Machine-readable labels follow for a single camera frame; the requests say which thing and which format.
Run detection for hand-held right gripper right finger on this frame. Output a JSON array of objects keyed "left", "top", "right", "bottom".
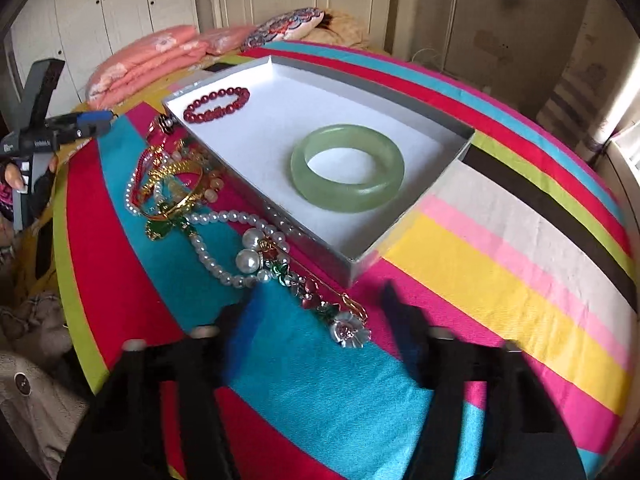
[{"left": 381, "top": 281, "right": 587, "bottom": 480}]

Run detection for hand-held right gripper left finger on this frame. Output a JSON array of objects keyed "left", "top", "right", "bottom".
[{"left": 57, "top": 284, "right": 262, "bottom": 480}]

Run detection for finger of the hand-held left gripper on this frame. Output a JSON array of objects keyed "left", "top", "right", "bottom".
[
  {"left": 47, "top": 124, "right": 112, "bottom": 140},
  {"left": 45, "top": 111, "right": 118, "bottom": 127}
]

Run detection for gold rings with beads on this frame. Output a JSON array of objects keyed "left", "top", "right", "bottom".
[{"left": 146, "top": 114, "right": 177, "bottom": 141}]

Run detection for gold bangle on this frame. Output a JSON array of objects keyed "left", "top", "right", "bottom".
[{"left": 140, "top": 160, "right": 206, "bottom": 218}]

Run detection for white jewelry box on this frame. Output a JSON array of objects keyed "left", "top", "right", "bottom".
[{"left": 162, "top": 54, "right": 476, "bottom": 288}]

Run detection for person's left hand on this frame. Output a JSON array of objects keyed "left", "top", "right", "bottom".
[{"left": 0, "top": 161, "right": 28, "bottom": 193}]

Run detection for flower and pearl brooch pin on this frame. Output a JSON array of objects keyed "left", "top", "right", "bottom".
[{"left": 235, "top": 227, "right": 373, "bottom": 348}]

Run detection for pink folded quilt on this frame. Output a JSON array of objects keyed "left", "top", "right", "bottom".
[{"left": 86, "top": 24, "right": 208, "bottom": 111}]

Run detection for striped colourful blanket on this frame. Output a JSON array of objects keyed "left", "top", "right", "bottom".
[{"left": 52, "top": 40, "right": 636, "bottom": 480}]

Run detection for white wardrobe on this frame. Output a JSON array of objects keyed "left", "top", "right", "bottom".
[{"left": 10, "top": 0, "right": 201, "bottom": 106}]

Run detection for green and gold pendant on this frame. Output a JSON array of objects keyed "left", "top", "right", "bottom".
[{"left": 145, "top": 202, "right": 193, "bottom": 241}]

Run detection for green jade bangle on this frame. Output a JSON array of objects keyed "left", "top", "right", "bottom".
[{"left": 291, "top": 124, "right": 406, "bottom": 213}]

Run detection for pink pillow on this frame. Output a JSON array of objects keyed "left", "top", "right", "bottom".
[{"left": 200, "top": 24, "right": 256, "bottom": 56}]

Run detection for beige buttoned garment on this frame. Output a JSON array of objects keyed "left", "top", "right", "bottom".
[{"left": 0, "top": 287, "right": 93, "bottom": 478}]

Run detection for patterned round cushion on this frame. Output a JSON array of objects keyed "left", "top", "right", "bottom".
[{"left": 240, "top": 6, "right": 326, "bottom": 51}]

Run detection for beige plush blanket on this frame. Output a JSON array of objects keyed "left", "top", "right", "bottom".
[{"left": 310, "top": 8, "right": 371, "bottom": 51}]

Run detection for printed curtain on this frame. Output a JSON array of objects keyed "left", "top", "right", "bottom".
[{"left": 537, "top": 65, "right": 631, "bottom": 156}]

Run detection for white pearl necklace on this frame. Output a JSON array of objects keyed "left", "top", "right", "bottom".
[{"left": 125, "top": 157, "right": 301, "bottom": 288}]

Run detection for red bead bracelet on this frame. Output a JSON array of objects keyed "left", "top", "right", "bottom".
[{"left": 183, "top": 87, "right": 251, "bottom": 125}]

